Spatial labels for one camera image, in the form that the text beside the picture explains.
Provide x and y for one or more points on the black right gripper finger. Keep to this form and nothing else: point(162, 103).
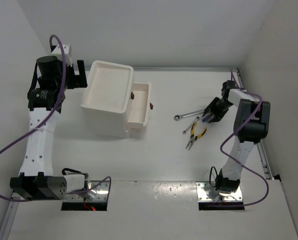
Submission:
point(211, 106)
point(215, 118)

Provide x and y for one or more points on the yellow needle nose pliers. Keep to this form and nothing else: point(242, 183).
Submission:
point(194, 136)

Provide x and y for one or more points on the white drawer cabinet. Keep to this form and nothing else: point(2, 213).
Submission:
point(106, 100)

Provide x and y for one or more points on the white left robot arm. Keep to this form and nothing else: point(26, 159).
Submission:
point(35, 181)

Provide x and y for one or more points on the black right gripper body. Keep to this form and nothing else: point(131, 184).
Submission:
point(220, 108)

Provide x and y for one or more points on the small combination wrench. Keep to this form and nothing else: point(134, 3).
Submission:
point(189, 127)

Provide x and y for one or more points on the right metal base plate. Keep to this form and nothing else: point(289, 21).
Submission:
point(207, 194)

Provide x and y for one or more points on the aluminium frame rail left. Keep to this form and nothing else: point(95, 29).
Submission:
point(8, 220)

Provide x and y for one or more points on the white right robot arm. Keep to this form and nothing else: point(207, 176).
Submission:
point(250, 127)

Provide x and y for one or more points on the blue handled screwdriver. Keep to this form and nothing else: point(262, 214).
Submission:
point(207, 118)

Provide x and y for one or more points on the white drawer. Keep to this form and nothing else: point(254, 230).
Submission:
point(140, 106)

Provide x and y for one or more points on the large ratchet wrench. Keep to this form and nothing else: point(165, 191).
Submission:
point(181, 116)

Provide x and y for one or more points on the white front cover board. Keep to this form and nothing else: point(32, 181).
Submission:
point(155, 210)

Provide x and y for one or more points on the metal base plate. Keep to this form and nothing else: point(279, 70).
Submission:
point(97, 195)
point(207, 194)

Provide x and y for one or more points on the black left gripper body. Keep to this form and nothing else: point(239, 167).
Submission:
point(75, 81)

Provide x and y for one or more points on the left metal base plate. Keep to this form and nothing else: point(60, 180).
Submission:
point(97, 195)

